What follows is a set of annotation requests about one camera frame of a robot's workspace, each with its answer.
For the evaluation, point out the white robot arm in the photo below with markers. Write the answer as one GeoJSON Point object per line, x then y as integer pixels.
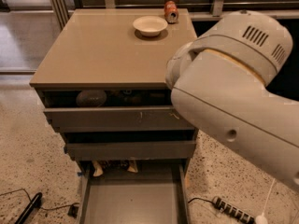
{"type": "Point", "coordinates": [219, 82]}

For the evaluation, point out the top grey drawer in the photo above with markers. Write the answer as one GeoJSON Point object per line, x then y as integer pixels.
{"type": "Point", "coordinates": [115, 119]}

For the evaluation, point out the grey drawer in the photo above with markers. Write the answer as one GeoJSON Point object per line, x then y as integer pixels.
{"type": "Point", "coordinates": [154, 195]}
{"type": "Point", "coordinates": [115, 119]}
{"type": "Point", "coordinates": [130, 151]}

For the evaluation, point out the middle grey drawer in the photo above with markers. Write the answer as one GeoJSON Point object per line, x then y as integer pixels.
{"type": "Point", "coordinates": [130, 151]}

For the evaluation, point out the grey drawer cabinet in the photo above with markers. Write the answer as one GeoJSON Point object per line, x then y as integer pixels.
{"type": "Point", "coordinates": [101, 50]}

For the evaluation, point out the dark round object in drawer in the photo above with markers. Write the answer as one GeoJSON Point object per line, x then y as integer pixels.
{"type": "Point", "coordinates": [91, 98]}

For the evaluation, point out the snack bag in drawer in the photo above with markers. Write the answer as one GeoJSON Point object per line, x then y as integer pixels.
{"type": "Point", "coordinates": [101, 166]}

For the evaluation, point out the bottom grey drawer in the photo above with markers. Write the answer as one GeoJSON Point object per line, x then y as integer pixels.
{"type": "Point", "coordinates": [154, 195]}

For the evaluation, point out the white bowl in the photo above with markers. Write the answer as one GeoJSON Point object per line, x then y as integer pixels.
{"type": "Point", "coordinates": [150, 26]}

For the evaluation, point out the orange soda can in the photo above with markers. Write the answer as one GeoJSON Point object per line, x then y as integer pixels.
{"type": "Point", "coordinates": [171, 12]}

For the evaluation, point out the black power strip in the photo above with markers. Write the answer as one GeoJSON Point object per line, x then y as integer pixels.
{"type": "Point", "coordinates": [232, 211]}

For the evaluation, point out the black bar on floor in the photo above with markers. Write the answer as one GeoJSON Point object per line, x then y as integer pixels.
{"type": "Point", "coordinates": [31, 206]}

